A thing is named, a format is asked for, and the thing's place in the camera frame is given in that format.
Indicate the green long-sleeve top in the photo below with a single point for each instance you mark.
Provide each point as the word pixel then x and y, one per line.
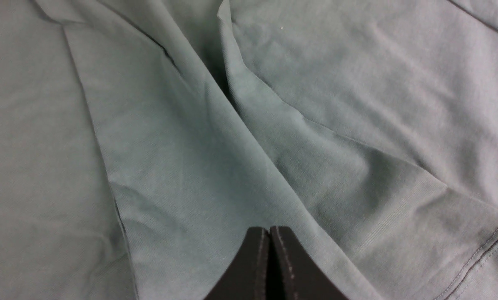
pixel 140 139

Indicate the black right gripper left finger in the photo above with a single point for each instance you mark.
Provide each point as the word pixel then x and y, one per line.
pixel 245 277

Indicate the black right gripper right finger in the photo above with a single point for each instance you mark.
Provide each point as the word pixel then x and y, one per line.
pixel 293 275

